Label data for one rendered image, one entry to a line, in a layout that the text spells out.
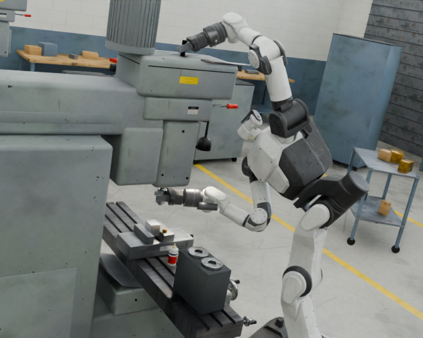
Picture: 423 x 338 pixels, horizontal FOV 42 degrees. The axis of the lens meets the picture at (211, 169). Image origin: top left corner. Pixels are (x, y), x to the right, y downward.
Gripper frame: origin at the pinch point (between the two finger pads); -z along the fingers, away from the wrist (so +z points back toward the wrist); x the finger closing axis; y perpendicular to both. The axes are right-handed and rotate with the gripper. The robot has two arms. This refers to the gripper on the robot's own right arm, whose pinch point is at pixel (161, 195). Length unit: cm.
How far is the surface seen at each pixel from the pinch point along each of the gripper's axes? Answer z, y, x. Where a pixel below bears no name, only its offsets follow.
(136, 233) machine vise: -8.7, 22.2, -4.9
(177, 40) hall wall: 118, -3, -737
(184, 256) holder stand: 7.0, 12.4, 35.5
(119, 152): -23.0, -25.7, 20.1
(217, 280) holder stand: 19, 15, 49
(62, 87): -47, -52, 29
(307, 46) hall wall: 404, -18, -844
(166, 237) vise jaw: 4.7, 20.2, 2.0
